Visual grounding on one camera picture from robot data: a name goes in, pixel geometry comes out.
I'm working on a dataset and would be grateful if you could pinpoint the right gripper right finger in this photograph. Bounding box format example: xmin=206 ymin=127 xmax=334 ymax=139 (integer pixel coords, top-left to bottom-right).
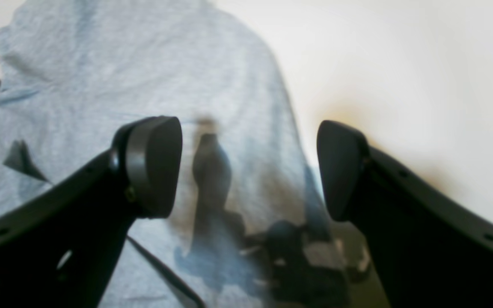
xmin=317 ymin=120 xmax=493 ymax=308

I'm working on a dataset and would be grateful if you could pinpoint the grey T-shirt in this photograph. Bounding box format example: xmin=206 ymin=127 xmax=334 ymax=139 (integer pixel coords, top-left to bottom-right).
xmin=0 ymin=0 xmax=350 ymax=308

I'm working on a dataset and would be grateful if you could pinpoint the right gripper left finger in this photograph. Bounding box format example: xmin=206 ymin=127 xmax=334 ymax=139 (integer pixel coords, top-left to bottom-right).
xmin=0 ymin=116 xmax=183 ymax=308

